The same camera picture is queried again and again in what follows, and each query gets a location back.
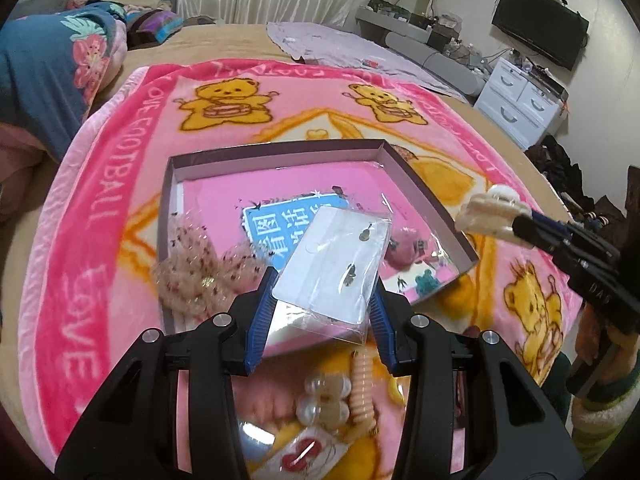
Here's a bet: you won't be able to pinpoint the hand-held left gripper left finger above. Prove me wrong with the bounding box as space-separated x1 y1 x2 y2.
55 266 279 480

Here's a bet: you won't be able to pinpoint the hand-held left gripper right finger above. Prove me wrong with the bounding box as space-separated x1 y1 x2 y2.
369 280 586 480

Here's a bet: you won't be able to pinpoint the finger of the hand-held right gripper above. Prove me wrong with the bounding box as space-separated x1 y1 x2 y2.
530 211 621 263
514 217 596 281

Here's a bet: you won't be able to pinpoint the cream hair claw clip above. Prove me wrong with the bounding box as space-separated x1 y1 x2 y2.
456 185 522 242

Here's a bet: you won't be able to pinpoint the peach coil hair tie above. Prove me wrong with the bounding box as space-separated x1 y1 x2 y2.
348 350 377 442

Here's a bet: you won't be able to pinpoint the earring card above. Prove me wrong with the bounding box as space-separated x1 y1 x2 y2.
265 204 393 346

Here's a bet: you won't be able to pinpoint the pink cardboard box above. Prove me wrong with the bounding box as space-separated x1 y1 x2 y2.
156 139 480 356

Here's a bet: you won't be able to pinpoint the person's right forearm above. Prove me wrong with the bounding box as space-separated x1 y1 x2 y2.
542 352 638 466

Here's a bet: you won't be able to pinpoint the dark clothes pile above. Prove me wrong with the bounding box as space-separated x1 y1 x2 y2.
525 135 598 206

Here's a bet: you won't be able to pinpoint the sheer dotted hair bow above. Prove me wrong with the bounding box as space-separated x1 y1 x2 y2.
152 220 268 317

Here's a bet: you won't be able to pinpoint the white drawer cabinet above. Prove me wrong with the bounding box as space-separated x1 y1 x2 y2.
473 56 569 151

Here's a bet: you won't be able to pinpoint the red hair clips in bag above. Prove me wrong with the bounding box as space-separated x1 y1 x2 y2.
239 417 351 480

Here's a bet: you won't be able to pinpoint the grey padded bench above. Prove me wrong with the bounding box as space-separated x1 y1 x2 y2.
386 30 488 97

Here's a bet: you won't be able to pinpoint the black flat television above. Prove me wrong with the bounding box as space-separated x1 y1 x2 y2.
491 0 590 72

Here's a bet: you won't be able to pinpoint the pink printed bear blanket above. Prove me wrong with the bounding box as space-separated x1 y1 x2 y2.
17 57 586 480

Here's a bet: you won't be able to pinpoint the grey desk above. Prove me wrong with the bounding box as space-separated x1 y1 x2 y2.
356 0 431 43

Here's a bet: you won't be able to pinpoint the pale purple bed sheet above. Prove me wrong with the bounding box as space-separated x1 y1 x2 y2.
266 21 473 106

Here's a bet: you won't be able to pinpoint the purple striped pillow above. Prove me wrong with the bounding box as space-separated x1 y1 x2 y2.
125 7 185 47

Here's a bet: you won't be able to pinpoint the blue floral quilt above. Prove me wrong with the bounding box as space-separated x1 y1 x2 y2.
0 0 128 161

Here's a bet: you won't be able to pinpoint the pink fluffy hair tie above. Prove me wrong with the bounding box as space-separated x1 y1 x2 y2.
386 226 426 267

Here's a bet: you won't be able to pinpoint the clear bead hair tie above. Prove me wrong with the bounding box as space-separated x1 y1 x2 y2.
295 372 351 431

